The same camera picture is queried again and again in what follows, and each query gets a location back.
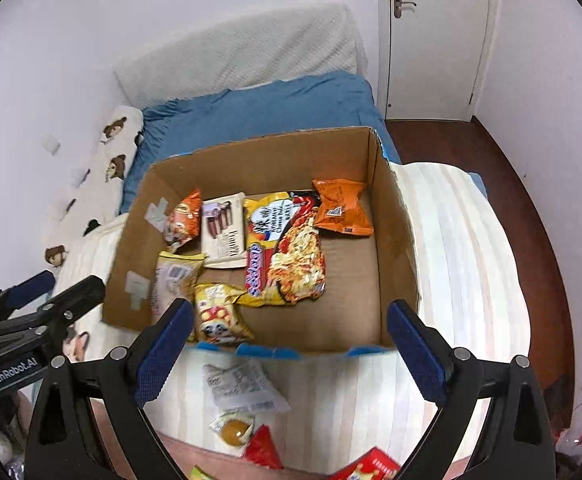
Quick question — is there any orange chip bag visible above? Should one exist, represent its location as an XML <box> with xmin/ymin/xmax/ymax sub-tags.
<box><xmin>313</xmin><ymin>179</ymin><xmax>373</xmax><ymax>236</ymax></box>

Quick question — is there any striped cream blanket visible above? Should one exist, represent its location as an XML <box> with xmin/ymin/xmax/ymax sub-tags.
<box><xmin>57</xmin><ymin>162</ymin><xmax>530</xmax><ymax>474</ymax></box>

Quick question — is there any white snack packet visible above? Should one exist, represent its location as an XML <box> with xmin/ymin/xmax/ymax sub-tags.
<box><xmin>203</xmin><ymin>360</ymin><xmax>291</xmax><ymax>414</ymax></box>

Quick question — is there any white animal print pillow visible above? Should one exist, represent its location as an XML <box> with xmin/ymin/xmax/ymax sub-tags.
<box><xmin>44</xmin><ymin>105</ymin><xmax>144</xmax><ymax>269</ymax></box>

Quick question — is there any metal door handle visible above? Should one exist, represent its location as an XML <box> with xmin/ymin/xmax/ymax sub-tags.
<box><xmin>393</xmin><ymin>0</ymin><xmax>417</xmax><ymax>18</ymax></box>

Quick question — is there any beige snack bag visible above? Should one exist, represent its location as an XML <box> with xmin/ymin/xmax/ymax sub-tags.
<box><xmin>151</xmin><ymin>252</ymin><xmax>205</xmax><ymax>324</ymax></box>

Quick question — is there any colourful candy bag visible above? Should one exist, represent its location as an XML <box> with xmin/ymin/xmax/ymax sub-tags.
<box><xmin>189</xmin><ymin>466</ymin><xmax>215</xmax><ymax>480</ymax></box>

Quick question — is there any cardboard box with blue print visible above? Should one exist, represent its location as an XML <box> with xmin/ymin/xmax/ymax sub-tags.
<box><xmin>102</xmin><ymin>127</ymin><xmax>419</xmax><ymax>352</ymax></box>

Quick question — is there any white chocolate stick box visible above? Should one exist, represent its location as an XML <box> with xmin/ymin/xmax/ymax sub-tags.
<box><xmin>201</xmin><ymin>192</ymin><xmax>247</xmax><ymax>270</ymax></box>

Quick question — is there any red instant noodle packet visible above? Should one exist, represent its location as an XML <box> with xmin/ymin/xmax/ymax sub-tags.
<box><xmin>267</xmin><ymin>191</ymin><xmax>326</xmax><ymax>304</ymax></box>

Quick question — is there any yellow panda snack bag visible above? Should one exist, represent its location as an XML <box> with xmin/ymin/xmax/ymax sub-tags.
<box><xmin>193</xmin><ymin>283</ymin><xmax>255</xmax><ymax>346</ymax></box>

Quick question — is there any orange panda snack bag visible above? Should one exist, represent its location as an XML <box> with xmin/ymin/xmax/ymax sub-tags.
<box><xmin>163</xmin><ymin>188</ymin><xmax>202</xmax><ymax>254</ymax></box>

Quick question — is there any red snack box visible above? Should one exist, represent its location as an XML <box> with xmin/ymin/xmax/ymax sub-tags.
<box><xmin>328</xmin><ymin>448</ymin><xmax>401</xmax><ymax>480</ymax></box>

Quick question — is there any yellow blue snack bag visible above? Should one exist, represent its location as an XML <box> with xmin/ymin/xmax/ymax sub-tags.
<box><xmin>238</xmin><ymin>192</ymin><xmax>297</xmax><ymax>308</ymax></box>

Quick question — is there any white door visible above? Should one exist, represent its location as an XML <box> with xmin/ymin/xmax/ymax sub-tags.
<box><xmin>378</xmin><ymin>0</ymin><xmax>498</xmax><ymax>122</ymax></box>

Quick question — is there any orange jelly cup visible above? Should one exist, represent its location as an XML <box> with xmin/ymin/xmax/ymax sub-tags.
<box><xmin>210</xmin><ymin>412</ymin><xmax>255</xmax><ymax>448</ymax></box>

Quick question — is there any small red snack packet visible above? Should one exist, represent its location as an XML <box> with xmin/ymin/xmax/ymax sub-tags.
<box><xmin>242</xmin><ymin>425</ymin><xmax>285</xmax><ymax>470</ymax></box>

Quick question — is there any blue pillow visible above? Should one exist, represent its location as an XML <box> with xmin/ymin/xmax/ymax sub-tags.
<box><xmin>120</xmin><ymin>70</ymin><xmax>401</xmax><ymax>214</ymax></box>

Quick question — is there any white headboard cushion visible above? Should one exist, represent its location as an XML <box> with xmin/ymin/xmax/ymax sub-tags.
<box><xmin>114</xmin><ymin>2</ymin><xmax>367</xmax><ymax>108</ymax></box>

